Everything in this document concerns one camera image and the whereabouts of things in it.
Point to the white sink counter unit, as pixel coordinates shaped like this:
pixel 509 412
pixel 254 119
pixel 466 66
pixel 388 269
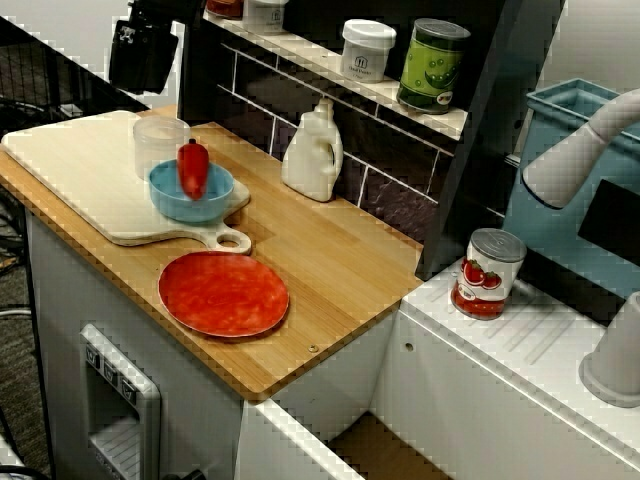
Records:
pixel 475 390

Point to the red tomato can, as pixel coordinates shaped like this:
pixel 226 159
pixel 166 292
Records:
pixel 482 280

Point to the clear plastic deli container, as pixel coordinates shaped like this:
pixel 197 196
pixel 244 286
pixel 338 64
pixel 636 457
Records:
pixel 155 145

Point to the white lidded plastic jar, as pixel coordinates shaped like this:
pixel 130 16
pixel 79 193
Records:
pixel 367 55
pixel 265 15

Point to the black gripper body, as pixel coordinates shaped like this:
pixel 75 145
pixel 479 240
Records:
pixel 165 9

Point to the pale wooden cutting board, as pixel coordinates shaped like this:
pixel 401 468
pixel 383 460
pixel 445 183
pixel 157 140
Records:
pixel 75 170

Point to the light blue bowl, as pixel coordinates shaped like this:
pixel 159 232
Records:
pixel 170 200

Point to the red round plate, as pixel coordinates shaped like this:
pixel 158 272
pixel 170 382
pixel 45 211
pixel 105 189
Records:
pixel 225 295

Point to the red toy pepper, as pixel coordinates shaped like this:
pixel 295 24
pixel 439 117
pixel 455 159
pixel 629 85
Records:
pixel 192 170

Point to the grey toy faucet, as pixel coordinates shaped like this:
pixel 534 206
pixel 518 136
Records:
pixel 565 165

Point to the white cabinet under countertop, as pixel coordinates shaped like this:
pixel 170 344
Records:
pixel 200 390

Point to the black rectangular panel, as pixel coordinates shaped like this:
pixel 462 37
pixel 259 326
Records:
pixel 610 220

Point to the dark shelf unit with tiles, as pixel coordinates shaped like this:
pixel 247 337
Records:
pixel 480 150

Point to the green peas can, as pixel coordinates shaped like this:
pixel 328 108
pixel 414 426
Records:
pixel 430 70

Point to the grey dispenser panel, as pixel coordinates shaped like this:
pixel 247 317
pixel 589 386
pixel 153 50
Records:
pixel 145 400

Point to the white detergent bottle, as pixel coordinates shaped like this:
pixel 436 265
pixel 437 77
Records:
pixel 312 165

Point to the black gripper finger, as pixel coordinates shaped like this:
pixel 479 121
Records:
pixel 142 60

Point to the blue dish rack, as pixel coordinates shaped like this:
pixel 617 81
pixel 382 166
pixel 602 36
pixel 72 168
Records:
pixel 540 235

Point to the brass countertop screw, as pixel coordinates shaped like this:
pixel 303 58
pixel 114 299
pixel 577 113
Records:
pixel 313 348

